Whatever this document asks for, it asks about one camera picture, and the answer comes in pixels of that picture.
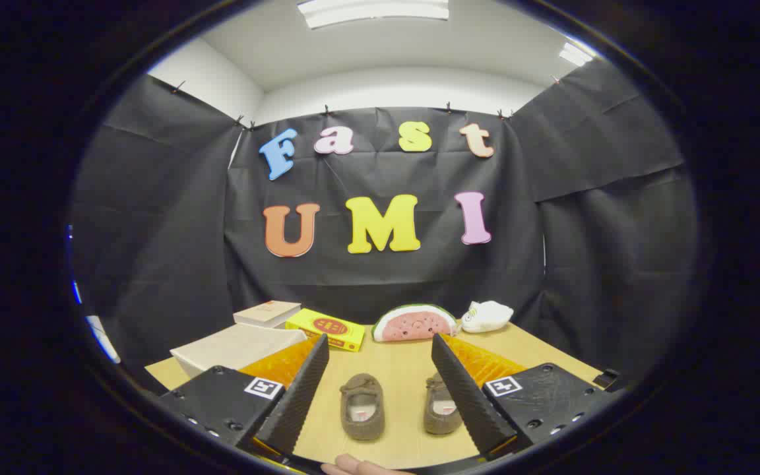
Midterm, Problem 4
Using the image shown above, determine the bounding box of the small ceiling light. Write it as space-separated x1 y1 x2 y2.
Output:
558 42 595 67

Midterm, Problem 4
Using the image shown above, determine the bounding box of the white plush toy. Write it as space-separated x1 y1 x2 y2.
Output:
460 300 515 334

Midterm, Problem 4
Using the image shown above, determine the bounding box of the brown fuzzy slipper shoe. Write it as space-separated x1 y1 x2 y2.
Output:
339 373 386 441
424 373 465 436

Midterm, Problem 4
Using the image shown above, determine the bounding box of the beige book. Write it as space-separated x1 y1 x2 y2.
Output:
233 300 302 329

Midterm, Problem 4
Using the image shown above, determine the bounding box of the long ceiling light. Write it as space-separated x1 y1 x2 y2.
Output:
297 0 450 30

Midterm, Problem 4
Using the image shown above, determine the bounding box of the yellow book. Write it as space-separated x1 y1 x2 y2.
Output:
285 307 366 352

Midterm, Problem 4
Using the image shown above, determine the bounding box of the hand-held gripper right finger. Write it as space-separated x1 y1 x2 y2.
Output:
431 333 621 462

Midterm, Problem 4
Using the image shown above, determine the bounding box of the watermelon slice plush toy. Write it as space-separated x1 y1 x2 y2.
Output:
371 303 459 342

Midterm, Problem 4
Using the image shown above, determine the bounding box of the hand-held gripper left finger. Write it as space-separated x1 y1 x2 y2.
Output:
156 333 330 462

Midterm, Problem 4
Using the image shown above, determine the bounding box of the cream fabric storage box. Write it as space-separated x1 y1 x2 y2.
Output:
170 323 308 378

